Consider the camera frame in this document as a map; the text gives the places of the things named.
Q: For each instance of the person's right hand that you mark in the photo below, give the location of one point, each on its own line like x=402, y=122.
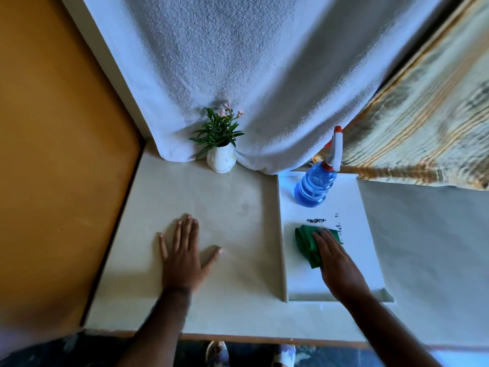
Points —
x=337, y=268

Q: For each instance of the person's left hand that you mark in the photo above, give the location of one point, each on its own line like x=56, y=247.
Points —
x=182, y=261

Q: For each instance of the person's left middle finger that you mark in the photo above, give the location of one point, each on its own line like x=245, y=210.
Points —
x=186, y=233

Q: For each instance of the person's left thumb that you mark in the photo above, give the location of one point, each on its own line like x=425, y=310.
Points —
x=211, y=258

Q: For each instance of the person's right fingers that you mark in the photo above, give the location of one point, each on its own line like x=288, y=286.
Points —
x=323, y=240

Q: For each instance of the person's left little finger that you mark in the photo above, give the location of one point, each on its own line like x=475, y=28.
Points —
x=163, y=246

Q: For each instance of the green cleaning cloth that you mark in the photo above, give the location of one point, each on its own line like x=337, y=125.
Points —
x=307, y=243

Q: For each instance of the person's right forearm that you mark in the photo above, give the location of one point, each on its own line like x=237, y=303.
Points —
x=386, y=330

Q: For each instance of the person's left forearm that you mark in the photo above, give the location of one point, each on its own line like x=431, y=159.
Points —
x=154, y=327

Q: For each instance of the white board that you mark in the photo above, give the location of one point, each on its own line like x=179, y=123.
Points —
x=344, y=233

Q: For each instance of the blue spray bottle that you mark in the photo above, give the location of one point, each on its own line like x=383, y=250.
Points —
x=315, y=182

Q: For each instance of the white vase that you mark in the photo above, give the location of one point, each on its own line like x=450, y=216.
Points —
x=221, y=159

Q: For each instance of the green plant with pink flowers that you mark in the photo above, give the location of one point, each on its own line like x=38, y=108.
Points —
x=218, y=130

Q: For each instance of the person's patterned clothing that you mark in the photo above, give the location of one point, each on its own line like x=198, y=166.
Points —
x=57, y=349

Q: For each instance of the striped patterned curtain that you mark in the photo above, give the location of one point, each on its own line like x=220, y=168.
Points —
x=428, y=118

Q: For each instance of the white towel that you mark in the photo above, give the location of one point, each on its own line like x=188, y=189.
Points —
x=267, y=72

